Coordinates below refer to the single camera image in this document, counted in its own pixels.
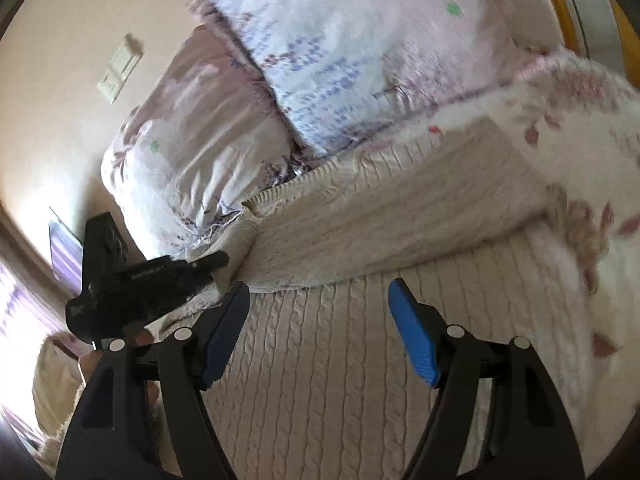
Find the cream cable-knit sweater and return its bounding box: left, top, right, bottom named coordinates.
left=164, top=118, right=594, bottom=479

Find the left hand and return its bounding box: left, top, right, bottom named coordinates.
left=78, top=327, right=160, bottom=408

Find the left floral pillow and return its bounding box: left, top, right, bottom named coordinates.
left=101, top=26, right=305, bottom=259

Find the floral pillow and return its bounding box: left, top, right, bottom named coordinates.
left=189, top=0, right=534, bottom=157
left=101, top=26, right=305, bottom=259

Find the right floral pillow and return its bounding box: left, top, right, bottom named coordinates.
left=189, top=0, right=534, bottom=157

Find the floral bed quilt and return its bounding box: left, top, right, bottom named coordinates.
left=407, top=55, right=639, bottom=471

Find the wooden headboard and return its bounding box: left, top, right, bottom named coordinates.
left=550, top=0, right=639, bottom=86

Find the framed picture on wall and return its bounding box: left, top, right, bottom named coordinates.
left=48, top=210, right=82, bottom=296

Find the white wall switch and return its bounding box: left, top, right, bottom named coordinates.
left=96, top=34, right=143, bottom=103

